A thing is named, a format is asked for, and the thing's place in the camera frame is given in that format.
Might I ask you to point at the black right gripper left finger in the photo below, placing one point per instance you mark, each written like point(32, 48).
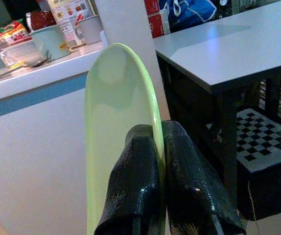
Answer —
point(130, 183)

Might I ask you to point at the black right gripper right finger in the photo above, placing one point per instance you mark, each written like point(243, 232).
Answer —
point(192, 183)

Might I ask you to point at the light green plate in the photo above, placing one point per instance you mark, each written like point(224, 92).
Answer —
point(116, 98)

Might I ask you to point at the black chair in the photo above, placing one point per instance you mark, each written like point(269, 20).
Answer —
point(265, 191)

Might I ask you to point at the white kitchen counter cabinet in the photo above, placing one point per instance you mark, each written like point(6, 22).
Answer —
point(32, 147)

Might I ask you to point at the grey dining table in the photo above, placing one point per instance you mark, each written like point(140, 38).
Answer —
point(228, 49)

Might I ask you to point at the metal fork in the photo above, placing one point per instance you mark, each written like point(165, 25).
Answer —
point(48, 57)

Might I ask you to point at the grey cup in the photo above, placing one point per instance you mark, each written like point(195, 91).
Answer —
point(90, 29)

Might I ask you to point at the red cardboard box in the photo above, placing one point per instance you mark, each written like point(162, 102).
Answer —
point(158, 25)
point(155, 6)

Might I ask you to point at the pale green cup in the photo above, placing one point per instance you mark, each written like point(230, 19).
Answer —
point(48, 41)

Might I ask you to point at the blue bag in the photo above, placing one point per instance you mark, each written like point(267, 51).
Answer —
point(192, 14)

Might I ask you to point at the tall white cracker pack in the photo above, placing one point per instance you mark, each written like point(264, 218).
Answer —
point(67, 17)

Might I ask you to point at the dark red snack bag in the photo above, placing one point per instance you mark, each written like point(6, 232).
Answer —
point(42, 19)

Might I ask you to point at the yellow white noodle pack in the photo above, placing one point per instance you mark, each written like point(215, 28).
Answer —
point(6, 36)

